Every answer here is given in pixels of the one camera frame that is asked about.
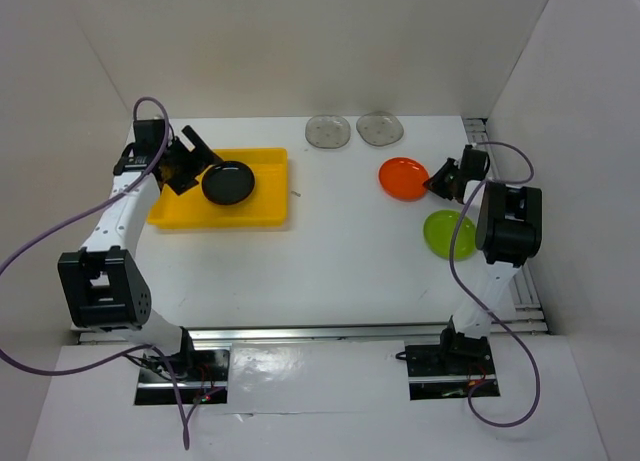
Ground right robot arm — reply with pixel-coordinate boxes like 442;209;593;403
425;144;543;373

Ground clear glass plate left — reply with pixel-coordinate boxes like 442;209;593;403
305;115;351;150

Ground black plate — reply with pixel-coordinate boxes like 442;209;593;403
201;161;256;206

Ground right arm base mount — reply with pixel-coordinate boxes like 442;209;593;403
395;345;500;401

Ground yellow plastic bin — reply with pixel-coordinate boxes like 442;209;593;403
147;148;289;230

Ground clear glass plate right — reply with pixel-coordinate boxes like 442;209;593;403
356;111;404;148

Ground aluminium rail right side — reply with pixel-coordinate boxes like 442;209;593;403
462;117;549;332

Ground aluminium rail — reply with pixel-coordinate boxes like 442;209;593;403
77;320;454;346
462;117;549;332

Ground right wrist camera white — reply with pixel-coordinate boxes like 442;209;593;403
464;144;486;154

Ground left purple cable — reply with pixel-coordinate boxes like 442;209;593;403
0;96;194;451

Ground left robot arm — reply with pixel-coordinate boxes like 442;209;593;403
57;119;221;380

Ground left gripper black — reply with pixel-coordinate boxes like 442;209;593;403
161;125;221;196

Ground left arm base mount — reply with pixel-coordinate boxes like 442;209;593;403
127;348;231;406

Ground aluminium rail front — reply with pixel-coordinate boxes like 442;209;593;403
77;320;454;346

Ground orange plate back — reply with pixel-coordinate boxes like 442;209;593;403
378;157;430;202

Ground green plate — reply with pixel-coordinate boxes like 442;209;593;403
423;210;476;261

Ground clear glass plate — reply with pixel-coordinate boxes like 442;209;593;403
305;115;351;150
356;111;404;148

